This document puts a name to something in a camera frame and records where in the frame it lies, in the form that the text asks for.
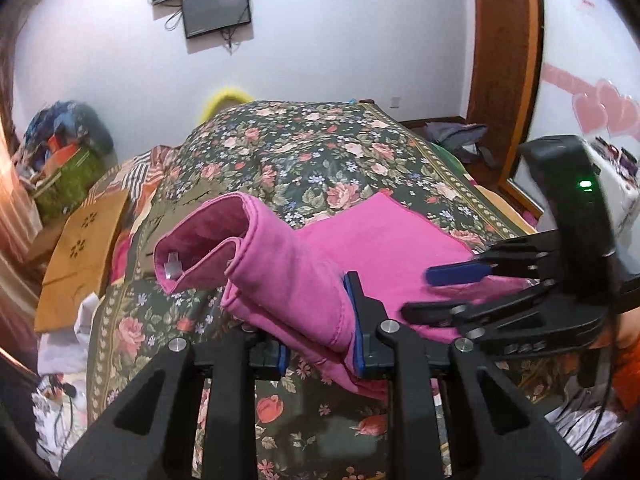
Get orange pink curtain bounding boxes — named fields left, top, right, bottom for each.
left=1, top=130, right=42, bottom=318

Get orange sleeve forearm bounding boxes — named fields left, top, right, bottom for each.
left=592, top=308, right=640, bottom=412

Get brown wooden door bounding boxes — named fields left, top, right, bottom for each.
left=466, top=0, right=544, bottom=182

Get pile of blue clothes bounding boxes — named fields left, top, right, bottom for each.
left=22, top=101, right=114, bottom=156

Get small black wall monitor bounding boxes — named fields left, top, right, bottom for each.
left=181, top=0, right=252, bottom=39

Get wooden lap desk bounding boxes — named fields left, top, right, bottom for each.
left=34, top=191, right=129, bottom=334

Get olive green pants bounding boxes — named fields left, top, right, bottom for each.
left=139, top=180, right=226, bottom=278

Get floral bed cover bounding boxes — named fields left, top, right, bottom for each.
left=87, top=101, right=530, bottom=479

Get pink pants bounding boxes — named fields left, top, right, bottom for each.
left=153, top=193, right=528, bottom=400

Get yellow foam bed rail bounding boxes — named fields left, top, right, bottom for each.
left=198, top=87, right=254, bottom=124

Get grey backpack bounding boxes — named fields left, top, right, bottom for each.
left=422, top=122, right=497, bottom=169

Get striped colourful blanket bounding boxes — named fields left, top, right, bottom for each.
left=82, top=145, right=179, bottom=223

